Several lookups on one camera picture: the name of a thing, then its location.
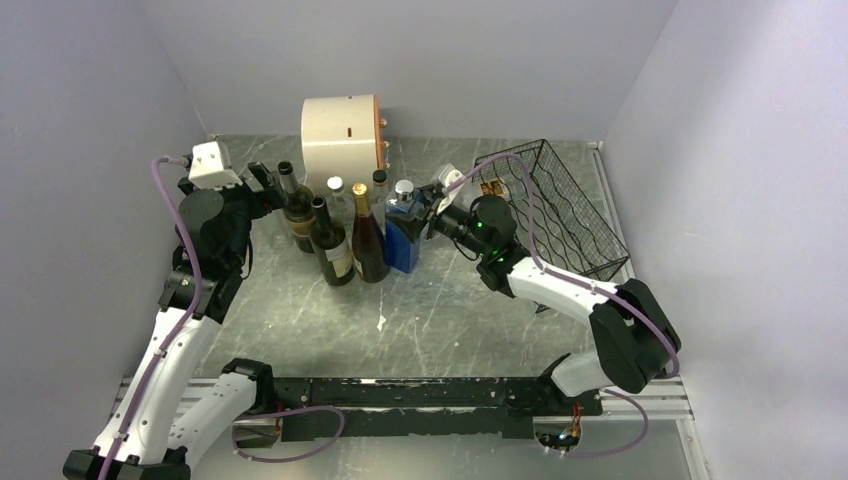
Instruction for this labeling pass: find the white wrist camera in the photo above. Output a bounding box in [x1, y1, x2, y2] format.
[188, 141, 243, 190]
[432, 163, 466, 197]

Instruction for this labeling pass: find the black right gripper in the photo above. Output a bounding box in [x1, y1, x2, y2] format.
[387, 183, 491, 258]

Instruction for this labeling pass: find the dark green silver-capped wine bottle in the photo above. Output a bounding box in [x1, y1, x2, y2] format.
[277, 161, 314, 254]

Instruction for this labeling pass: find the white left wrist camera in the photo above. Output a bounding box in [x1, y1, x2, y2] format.
[188, 141, 243, 190]

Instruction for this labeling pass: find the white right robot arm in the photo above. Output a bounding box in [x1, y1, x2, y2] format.
[386, 187, 681, 414]

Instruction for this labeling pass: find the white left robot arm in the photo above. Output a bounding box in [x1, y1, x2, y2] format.
[62, 162, 285, 479]

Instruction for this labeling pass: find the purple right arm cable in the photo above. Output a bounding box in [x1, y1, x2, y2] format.
[442, 152, 682, 460]

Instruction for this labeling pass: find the red wine bottle gold foil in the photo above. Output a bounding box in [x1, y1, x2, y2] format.
[351, 183, 389, 284]

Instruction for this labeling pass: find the blue clear vodka bottle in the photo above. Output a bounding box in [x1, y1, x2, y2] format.
[384, 179, 424, 273]

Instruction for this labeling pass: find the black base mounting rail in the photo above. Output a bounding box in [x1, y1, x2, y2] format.
[244, 377, 603, 441]

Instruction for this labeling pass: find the black wire wine rack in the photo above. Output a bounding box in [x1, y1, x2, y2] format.
[470, 139, 630, 282]

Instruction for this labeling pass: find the clear bottle with black cap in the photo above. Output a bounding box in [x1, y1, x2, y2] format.
[460, 179, 511, 209]

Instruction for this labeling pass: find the clear bottle with cork stopper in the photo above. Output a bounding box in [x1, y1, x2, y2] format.
[371, 169, 388, 220]

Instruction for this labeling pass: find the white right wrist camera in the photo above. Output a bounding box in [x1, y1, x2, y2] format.
[432, 163, 466, 197]

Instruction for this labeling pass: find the dark wine bottle black cap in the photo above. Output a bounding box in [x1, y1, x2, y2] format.
[309, 195, 355, 286]

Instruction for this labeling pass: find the large clear round bottle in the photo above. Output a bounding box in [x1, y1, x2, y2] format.
[326, 176, 355, 228]

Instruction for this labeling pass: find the white cylindrical drum appliance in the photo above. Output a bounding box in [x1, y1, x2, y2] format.
[300, 94, 388, 195]

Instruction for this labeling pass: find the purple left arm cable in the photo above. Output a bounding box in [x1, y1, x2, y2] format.
[95, 156, 207, 480]

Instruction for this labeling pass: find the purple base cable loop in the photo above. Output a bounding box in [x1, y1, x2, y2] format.
[229, 406, 346, 465]

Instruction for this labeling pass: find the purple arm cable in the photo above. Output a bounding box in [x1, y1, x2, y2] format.
[442, 152, 682, 460]
[95, 156, 207, 480]

